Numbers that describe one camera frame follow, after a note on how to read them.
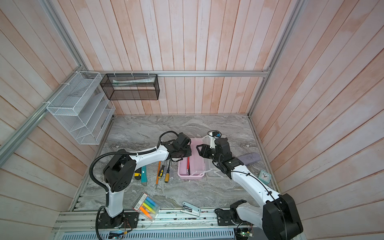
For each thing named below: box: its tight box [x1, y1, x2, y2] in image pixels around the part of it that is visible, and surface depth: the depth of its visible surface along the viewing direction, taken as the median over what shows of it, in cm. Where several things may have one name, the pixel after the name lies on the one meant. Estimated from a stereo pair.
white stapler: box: [180, 201, 201, 217], surface depth 77 cm
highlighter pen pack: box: [132, 192, 161, 222], surface depth 78 cm
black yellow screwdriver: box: [158, 165, 165, 179], surface depth 90 cm
